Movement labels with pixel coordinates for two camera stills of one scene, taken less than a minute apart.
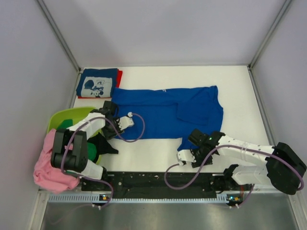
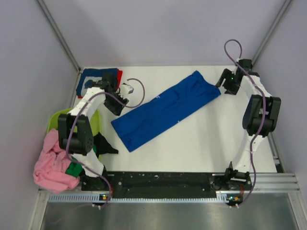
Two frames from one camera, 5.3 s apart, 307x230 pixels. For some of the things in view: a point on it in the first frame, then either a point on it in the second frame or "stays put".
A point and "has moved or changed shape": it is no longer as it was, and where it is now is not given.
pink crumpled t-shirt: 45,175 stays put
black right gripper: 198,162 -> 225,75
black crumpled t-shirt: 102,146 stays put
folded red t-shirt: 119,79 stays put
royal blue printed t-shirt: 168,113 has moved or changed shape
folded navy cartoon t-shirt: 97,83 stays put
